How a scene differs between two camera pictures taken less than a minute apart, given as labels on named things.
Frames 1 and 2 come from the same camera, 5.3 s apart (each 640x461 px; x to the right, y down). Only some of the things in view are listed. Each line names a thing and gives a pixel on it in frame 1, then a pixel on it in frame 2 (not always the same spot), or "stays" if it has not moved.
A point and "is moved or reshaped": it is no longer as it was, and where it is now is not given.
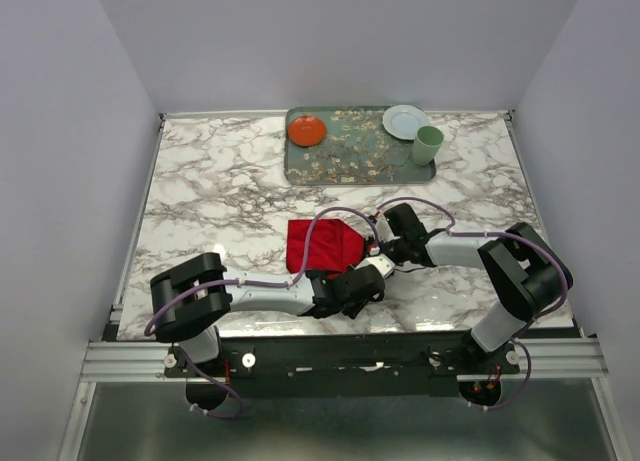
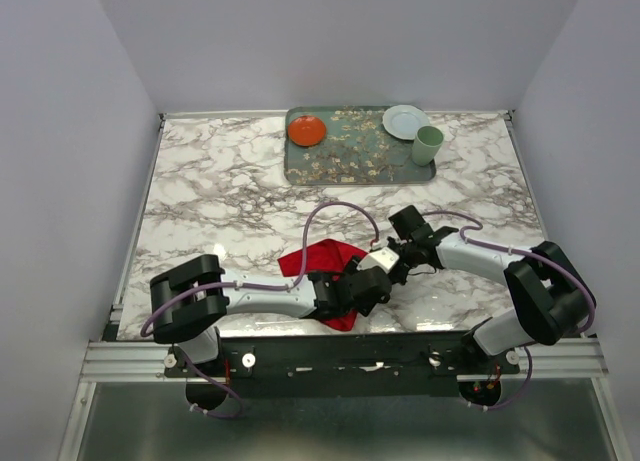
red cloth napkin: x=335 y=246 is moved or reshaped
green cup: x=426 y=145 stays
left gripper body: x=351 y=309 stays
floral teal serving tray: x=356 y=150 stays
